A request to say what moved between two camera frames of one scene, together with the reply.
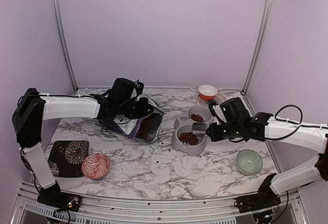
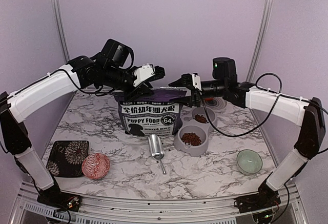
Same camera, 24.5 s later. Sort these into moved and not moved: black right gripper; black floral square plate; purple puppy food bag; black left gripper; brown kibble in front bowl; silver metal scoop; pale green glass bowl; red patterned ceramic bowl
Moved: silver metal scoop; black right gripper; purple puppy food bag; black left gripper
Not moved: pale green glass bowl; black floral square plate; brown kibble in front bowl; red patterned ceramic bowl
